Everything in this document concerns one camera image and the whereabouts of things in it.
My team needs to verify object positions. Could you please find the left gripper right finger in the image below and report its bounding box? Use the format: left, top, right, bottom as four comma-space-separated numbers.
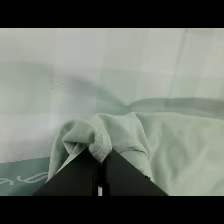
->
101, 149, 169, 197

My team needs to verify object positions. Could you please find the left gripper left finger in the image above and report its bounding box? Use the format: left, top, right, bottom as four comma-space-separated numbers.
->
32, 147, 102, 197

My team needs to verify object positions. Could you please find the pale green garment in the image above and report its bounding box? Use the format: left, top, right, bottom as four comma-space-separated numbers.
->
46, 111, 224, 197

